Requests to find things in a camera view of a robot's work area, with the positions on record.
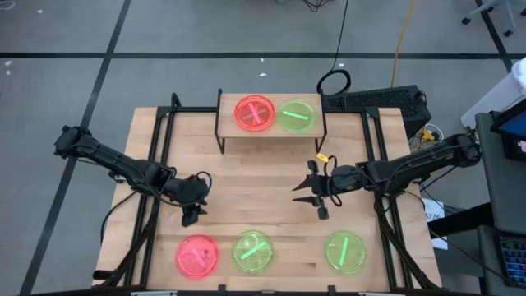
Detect tangled black floor cables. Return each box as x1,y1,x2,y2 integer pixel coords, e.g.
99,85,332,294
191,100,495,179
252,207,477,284
302,0,330,12

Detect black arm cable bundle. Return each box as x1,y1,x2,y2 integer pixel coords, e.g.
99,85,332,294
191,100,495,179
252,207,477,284
93,197,161,289
371,192,439,294

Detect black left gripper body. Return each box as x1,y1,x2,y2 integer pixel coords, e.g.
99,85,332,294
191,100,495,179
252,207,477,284
166,173,211,217

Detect white plastic bin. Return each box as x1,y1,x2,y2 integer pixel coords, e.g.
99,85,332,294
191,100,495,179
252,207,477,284
459,57,526,129

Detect long yellow cable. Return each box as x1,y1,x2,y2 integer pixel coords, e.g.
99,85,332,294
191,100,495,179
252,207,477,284
390,0,418,88

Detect grey office chair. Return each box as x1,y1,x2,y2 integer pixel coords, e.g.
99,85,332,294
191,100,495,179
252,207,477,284
459,0,526,39

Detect laptop with blue screen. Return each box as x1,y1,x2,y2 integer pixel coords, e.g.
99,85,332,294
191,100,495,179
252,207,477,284
491,107,526,162

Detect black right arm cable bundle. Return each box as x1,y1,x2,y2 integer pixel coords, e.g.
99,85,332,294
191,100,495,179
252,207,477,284
371,192,439,294

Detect black table rig frame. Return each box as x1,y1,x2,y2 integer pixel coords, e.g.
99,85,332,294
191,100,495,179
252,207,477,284
92,92,443,296

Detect translucent pink plastic plate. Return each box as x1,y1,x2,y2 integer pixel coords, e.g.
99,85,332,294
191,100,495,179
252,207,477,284
175,234,220,281
234,95,276,132

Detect backlit black keyboard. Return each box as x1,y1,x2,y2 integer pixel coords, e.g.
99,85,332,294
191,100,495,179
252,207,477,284
496,236,526,289

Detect white paper sheet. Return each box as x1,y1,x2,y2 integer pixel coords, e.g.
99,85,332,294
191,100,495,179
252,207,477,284
422,198,449,251

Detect black left arm cable bundle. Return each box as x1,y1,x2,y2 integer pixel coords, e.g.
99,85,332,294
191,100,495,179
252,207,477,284
93,197,161,289

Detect long black cable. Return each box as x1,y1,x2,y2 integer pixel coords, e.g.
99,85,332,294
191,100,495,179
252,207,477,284
315,0,353,96

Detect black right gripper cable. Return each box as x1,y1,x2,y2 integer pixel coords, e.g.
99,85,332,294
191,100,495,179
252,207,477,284
323,155,344,208

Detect translucent green plastic plate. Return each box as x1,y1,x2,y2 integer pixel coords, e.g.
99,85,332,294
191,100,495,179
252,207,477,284
276,98,316,133
232,229,275,275
324,230,368,275

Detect wooden shelf black metal legs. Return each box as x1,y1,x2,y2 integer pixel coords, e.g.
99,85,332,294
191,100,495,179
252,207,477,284
214,88,330,155

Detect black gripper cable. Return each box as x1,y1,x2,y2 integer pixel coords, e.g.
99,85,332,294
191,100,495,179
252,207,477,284
323,155,344,208
195,170,214,203

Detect grey desk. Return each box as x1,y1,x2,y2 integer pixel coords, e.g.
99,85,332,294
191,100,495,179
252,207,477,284
474,110,526,296

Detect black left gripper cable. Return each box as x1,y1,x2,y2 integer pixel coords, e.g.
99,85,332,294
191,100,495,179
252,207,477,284
195,170,214,203

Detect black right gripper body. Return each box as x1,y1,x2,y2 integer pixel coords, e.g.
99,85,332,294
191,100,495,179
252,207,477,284
307,160,367,221

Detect translucent red plastic plate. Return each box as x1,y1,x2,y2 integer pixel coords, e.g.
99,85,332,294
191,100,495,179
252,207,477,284
233,95,277,132

